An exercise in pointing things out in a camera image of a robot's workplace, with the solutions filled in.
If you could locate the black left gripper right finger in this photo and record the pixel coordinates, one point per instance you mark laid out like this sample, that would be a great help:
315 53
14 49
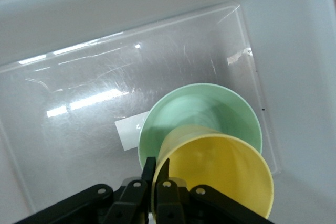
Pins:
168 200

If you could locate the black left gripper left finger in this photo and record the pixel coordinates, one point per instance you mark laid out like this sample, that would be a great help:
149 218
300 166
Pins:
134 197

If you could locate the yellow plastic cup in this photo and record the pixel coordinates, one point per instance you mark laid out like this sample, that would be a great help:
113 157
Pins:
223 171

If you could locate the mint green bowl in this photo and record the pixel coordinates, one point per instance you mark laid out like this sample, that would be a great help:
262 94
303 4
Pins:
183 108

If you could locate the clear plastic storage box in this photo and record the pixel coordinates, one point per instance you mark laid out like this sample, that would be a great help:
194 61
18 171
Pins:
78 77

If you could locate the white square label sticker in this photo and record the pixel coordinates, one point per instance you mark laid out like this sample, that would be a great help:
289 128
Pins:
128 134

